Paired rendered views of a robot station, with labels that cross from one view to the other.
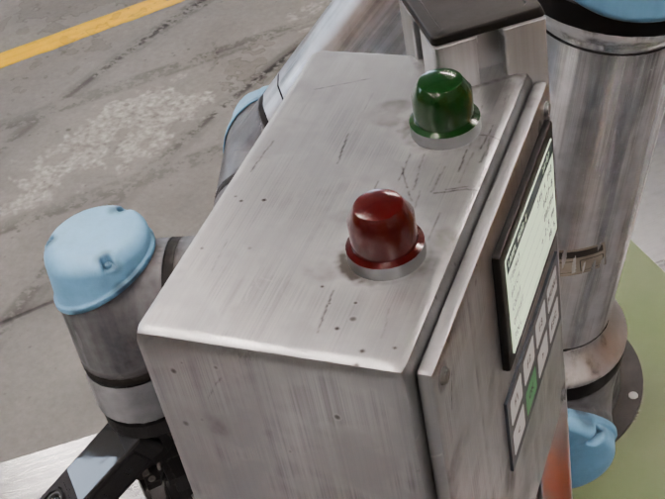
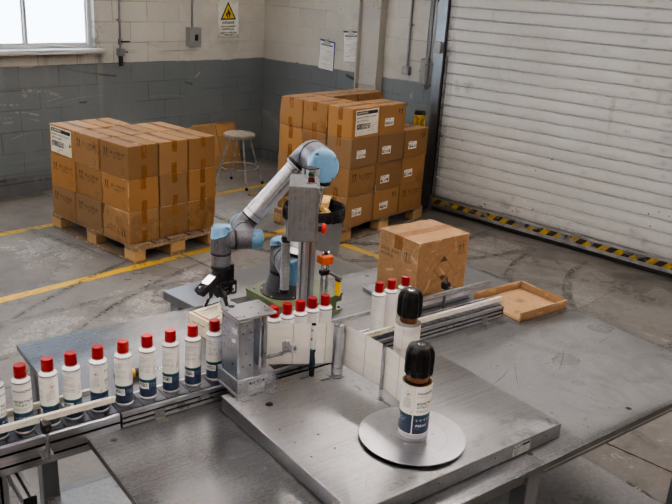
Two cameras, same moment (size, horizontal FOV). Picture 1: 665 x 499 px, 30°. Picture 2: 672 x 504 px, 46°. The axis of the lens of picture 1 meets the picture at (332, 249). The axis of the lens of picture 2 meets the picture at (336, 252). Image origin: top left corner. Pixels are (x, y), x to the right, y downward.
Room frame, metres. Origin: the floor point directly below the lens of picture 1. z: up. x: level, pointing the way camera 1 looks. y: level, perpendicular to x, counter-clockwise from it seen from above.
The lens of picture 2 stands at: (-1.90, 1.17, 2.11)
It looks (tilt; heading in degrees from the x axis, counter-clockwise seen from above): 19 degrees down; 330
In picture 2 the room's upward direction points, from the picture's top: 3 degrees clockwise
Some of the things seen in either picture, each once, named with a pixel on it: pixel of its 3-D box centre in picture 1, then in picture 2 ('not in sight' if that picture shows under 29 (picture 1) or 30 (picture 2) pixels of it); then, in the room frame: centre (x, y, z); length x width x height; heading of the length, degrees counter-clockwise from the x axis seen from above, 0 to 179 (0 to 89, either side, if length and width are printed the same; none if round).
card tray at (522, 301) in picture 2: not in sight; (520, 300); (0.40, -1.12, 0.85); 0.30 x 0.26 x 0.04; 97
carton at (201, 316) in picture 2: not in sight; (215, 321); (0.66, 0.18, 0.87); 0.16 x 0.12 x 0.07; 107
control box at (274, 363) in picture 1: (395, 368); (303, 207); (0.35, -0.01, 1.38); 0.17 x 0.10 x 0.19; 152
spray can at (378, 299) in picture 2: not in sight; (377, 308); (0.30, -0.32, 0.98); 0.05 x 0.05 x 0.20
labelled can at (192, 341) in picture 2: not in sight; (192, 354); (0.21, 0.43, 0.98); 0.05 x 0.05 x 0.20
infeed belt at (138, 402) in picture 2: not in sight; (335, 349); (0.28, -0.13, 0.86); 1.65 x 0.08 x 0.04; 97
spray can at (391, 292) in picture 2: not in sight; (389, 304); (0.31, -0.37, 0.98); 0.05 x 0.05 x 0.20
